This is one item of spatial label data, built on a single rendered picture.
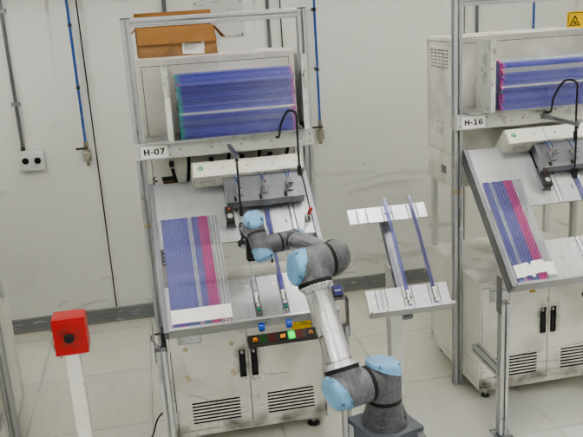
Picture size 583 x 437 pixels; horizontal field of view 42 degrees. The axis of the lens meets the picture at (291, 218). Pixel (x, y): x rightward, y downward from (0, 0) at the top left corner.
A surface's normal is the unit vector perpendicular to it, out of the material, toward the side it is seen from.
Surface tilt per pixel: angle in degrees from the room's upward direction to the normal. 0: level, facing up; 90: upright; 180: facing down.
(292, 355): 90
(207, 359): 90
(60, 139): 90
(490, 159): 45
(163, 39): 80
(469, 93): 90
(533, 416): 0
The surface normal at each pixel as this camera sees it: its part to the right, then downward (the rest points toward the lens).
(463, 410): -0.06, -0.96
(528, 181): 0.09, -0.51
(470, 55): 0.19, 0.26
